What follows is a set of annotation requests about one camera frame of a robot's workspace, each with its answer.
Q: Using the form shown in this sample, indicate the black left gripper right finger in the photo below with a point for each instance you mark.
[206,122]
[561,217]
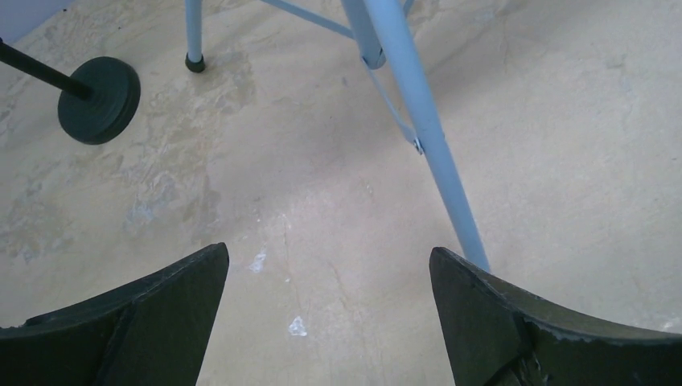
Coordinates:
[497,333]

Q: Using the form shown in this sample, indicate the black round base mic stand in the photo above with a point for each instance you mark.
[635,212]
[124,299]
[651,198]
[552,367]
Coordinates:
[97,101]

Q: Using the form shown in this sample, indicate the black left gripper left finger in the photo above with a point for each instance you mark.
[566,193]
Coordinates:
[151,331]

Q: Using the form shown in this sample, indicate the light blue music stand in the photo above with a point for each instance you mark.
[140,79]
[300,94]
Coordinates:
[382,35]

